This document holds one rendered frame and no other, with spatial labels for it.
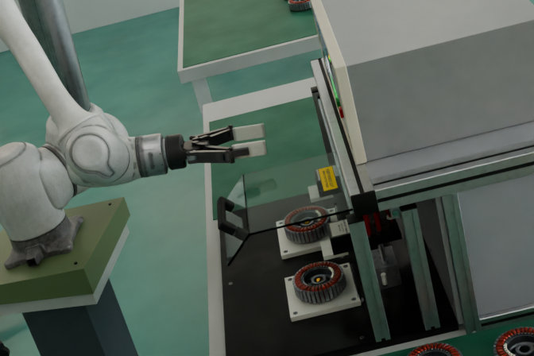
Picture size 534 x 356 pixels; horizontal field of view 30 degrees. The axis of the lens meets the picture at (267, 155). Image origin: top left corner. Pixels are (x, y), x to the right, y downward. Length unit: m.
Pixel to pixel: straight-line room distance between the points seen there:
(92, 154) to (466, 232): 0.72
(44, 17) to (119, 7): 4.45
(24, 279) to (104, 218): 0.28
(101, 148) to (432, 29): 0.67
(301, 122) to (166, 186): 1.62
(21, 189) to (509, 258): 1.19
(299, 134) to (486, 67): 1.12
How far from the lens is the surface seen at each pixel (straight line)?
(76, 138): 1.94
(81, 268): 2.43
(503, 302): 2.02
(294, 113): 3.04
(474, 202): 1.88
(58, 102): 2.03
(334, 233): 2.08
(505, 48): 1.87
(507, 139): 1.90
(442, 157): 1.87
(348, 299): 2.12
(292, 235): 2.33
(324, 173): 2.00
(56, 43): 2.45
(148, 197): 4.45
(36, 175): 2.51
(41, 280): 2.49
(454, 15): 1.94
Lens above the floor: 2.02
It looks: 27 degrees down
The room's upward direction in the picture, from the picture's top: 15 degrees counter-clockwise
